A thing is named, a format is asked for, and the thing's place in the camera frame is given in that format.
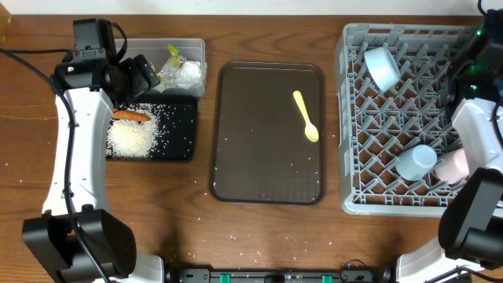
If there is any yellow plastic spoon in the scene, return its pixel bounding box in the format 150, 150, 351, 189
292, 90, 319, 142

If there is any pink plastic cup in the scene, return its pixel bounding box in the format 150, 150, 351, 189
434, 149, 469, 185

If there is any black rectangular tray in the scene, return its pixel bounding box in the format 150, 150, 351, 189
105, 92, 199, 162

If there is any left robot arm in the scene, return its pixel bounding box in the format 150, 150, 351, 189
22, 53, 166, 282

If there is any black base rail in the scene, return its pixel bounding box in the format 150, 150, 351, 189
165, 268, 395, 283

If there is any clear plastic bin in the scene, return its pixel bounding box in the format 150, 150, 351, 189
124, 38, 207, 97

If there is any light blue bowl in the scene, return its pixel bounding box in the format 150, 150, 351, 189
364, 47, 400, 91

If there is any white rice pile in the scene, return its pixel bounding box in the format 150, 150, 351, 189
105, 102, 193, 160

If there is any brown serving tray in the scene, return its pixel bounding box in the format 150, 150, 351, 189
209, 61, 326, 205

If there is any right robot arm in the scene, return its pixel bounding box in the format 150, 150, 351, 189
382, 9, 502, 283

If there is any white tissue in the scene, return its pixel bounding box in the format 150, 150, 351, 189
166, 61, 202, 89

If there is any orange carrot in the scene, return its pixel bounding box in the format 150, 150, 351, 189
112, 109, 150, 122

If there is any grey dishwasher rack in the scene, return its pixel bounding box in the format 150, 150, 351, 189
335, 24, 475, 218

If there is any light blue plastic cup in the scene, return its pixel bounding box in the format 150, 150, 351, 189
395, 145, 437, 181

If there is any silver green snack wrapper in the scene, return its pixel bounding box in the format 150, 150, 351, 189
157, 44, 186, 82

